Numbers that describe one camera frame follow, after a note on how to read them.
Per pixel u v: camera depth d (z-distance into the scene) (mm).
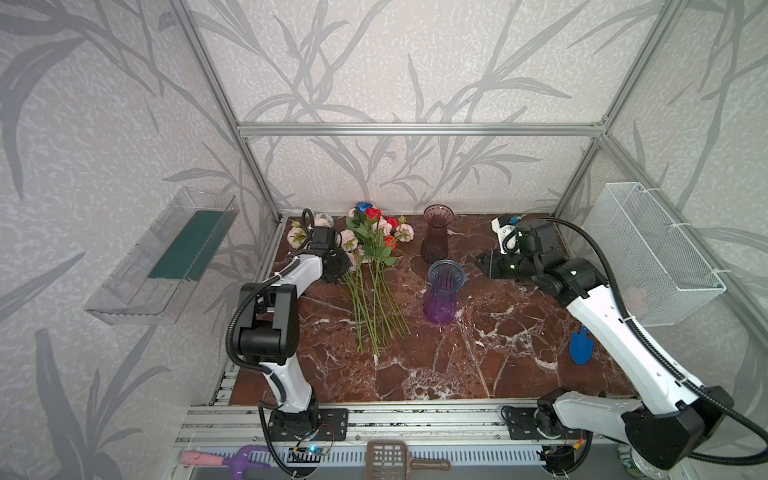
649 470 632
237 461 687
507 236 634
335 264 870
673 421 368
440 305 933
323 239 770
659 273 622
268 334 488
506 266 629
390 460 696
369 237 1050
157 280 644
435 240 987
